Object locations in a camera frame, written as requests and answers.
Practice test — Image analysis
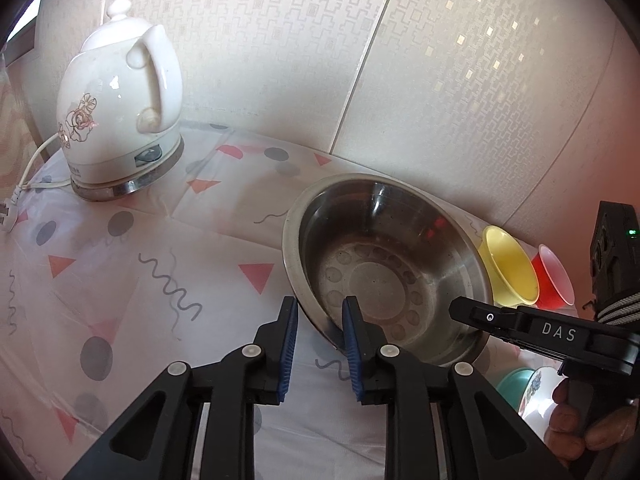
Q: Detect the white patterned tablecloth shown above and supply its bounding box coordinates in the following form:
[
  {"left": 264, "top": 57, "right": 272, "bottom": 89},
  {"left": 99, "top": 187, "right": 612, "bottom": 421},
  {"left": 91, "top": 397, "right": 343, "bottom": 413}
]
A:
[{"left": 0, "top": 120, "right": 576, "bottom": 480}]

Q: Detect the white floral electric kettle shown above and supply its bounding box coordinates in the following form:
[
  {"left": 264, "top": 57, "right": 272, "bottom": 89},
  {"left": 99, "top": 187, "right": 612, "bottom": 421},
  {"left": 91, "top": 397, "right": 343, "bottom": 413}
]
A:
[{"left": 56, "top": 0, "right": 185, "bottom": 202}]

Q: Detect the person's right hand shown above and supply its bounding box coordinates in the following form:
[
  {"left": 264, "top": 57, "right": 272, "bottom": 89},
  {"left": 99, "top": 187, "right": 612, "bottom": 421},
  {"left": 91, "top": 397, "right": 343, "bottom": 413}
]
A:
[{"left": 544, "top": 377, "right": 640, "bottom": 466}]

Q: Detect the yellow bowl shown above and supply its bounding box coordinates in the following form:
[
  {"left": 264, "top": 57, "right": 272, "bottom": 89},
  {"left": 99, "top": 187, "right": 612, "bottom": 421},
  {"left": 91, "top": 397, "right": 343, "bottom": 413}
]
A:
[{"left": 475, "top": 225, "right": 541, "bottom": 309}]

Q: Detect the pink patterned curtain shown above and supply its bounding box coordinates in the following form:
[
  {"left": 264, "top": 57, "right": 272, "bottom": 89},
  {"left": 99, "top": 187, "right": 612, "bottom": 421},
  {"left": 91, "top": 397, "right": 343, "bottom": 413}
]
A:
[{"left": 0, "top": 55, "right": 43, "bottom": 181}]

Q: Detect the stainless steel bowl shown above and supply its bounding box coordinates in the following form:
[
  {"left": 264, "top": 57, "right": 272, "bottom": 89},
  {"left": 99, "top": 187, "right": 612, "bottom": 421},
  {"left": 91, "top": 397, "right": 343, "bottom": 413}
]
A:
[{"left": 281, "top": 173, "right": 496, "bottom": 368}]

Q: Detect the red bowl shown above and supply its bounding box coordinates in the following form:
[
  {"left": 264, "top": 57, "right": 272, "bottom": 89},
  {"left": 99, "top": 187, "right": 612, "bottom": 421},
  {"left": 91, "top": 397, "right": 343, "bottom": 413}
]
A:
[{"left": 530, "top": 245, "right": 577, "bottom": 310}]

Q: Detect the white kettle cord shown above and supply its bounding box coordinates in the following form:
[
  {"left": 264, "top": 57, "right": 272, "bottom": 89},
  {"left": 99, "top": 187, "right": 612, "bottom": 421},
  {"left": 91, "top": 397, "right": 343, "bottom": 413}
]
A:
[{"left": 17, "top": 132, "right": 71, "bottom": 193}]

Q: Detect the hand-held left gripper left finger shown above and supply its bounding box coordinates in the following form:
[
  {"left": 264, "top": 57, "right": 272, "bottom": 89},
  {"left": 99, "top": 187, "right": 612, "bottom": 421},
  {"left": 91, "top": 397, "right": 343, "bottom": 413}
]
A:
[{"left": 62, "top": 296, "right": 299, "bottom": 480}]

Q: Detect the grey window frame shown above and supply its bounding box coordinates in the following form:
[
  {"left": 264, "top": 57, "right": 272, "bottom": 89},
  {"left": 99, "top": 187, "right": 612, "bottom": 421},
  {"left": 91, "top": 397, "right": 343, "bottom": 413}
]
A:
[{"left": 0, "top": 0, "right": 43, "bottom": 66}]

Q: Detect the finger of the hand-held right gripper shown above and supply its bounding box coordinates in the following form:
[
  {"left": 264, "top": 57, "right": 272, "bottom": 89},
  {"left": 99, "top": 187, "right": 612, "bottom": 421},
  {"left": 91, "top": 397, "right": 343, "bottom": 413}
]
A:
[{"left": 448, "top": 296, "right": 523, "bottom": 343}]

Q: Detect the large white dragon-print bowl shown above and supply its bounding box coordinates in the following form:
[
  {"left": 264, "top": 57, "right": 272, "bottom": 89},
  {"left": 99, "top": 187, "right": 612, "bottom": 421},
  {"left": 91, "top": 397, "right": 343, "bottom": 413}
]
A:
[{"left": 517, "top": 366, "right": 568, "bottom": 438}]

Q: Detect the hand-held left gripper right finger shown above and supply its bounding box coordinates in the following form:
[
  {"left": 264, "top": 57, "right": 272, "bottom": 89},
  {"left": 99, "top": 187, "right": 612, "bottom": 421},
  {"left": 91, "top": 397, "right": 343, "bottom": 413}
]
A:
[{"left": 341, "top": 296, "right": 573, "bottom": 480}]

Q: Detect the white kettle plug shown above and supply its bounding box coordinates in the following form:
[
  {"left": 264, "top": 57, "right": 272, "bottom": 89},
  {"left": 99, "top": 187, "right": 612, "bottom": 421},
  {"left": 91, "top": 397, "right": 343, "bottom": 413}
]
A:
[{"left": 0, "top": 187, "right": 28, "bottom": 233}]

